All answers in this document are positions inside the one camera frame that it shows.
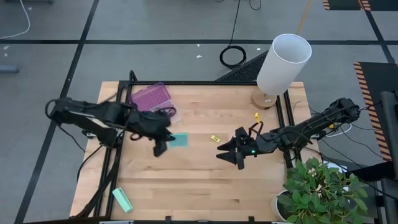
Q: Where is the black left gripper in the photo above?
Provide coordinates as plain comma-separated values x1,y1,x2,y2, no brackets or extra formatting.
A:
127,112,177,158

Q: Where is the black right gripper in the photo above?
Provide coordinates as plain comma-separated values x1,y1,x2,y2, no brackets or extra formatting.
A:
216,133,277,170

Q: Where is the teal sticky note pad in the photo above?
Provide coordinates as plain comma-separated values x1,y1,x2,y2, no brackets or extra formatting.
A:
169,133,190,149

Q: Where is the mint green box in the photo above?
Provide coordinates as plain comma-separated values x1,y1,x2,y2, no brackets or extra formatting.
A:
111,187,134,214

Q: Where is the black floor mat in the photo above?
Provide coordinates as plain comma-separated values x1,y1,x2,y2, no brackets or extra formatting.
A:
216,49,271,82

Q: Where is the green plant in white pot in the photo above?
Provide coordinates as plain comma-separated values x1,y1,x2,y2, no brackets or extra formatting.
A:
270,157,369,224

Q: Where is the white shade wooden table lamp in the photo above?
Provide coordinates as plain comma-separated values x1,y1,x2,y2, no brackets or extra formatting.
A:
251,33,313,110

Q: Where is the black mat hazard stripe edge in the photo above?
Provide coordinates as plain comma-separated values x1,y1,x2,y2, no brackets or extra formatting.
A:
353,61,398,162
322,0,398,12

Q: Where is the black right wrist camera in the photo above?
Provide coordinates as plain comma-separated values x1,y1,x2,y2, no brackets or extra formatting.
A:
235,126,250,141

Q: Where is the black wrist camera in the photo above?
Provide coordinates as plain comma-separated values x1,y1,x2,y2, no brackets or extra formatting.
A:
144,110,169,125
235,126,250,141

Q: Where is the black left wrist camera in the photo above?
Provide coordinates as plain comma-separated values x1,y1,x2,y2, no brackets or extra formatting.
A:
144,110,169,125

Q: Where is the black left camera cable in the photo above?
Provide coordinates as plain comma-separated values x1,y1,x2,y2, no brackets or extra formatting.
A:
152,106,177,118

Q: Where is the black camera cable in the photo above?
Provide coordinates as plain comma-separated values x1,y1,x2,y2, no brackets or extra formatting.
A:
152,106,177,118
248,121,264,138

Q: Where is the black right camera cable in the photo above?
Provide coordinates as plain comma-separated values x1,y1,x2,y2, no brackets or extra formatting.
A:
248,121,264,138

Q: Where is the black power cable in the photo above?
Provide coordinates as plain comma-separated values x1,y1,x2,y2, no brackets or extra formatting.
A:
219,0,248,70

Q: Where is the yellow cord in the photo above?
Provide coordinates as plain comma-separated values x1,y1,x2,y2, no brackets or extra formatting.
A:
297,0,312,35

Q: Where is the black stand post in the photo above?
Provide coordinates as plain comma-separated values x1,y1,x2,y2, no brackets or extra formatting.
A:
381,91,398,224

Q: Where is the white floor cable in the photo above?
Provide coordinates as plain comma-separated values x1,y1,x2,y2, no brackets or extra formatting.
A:
0,0,31,40

